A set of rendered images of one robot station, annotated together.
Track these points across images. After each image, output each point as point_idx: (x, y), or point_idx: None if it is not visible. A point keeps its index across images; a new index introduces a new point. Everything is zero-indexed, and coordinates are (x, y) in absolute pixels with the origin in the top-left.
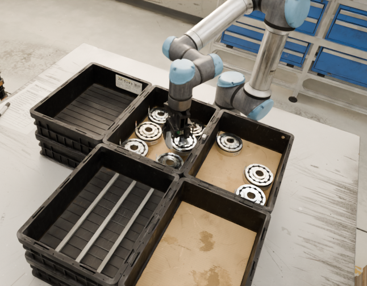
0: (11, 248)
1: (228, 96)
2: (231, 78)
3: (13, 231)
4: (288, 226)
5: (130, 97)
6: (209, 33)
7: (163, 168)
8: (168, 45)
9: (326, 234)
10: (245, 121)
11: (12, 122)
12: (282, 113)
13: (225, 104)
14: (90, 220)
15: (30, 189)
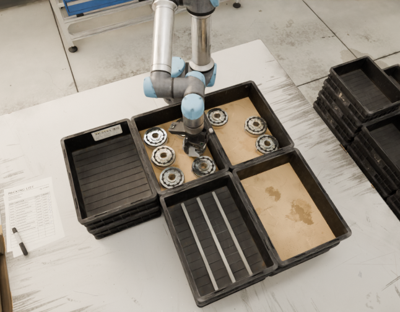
0: (167, 309)
1: None
2: (174, 67)
3: (153, 299)
4: None
5: (113, 140)
6: (170, 56)
7: (216, 175)
8: (152, 89)
9: (304, 125)
10: (216, 95)
11: (39, 239)
12: None
13: None
14: (205, 247)
15: (125, 267)
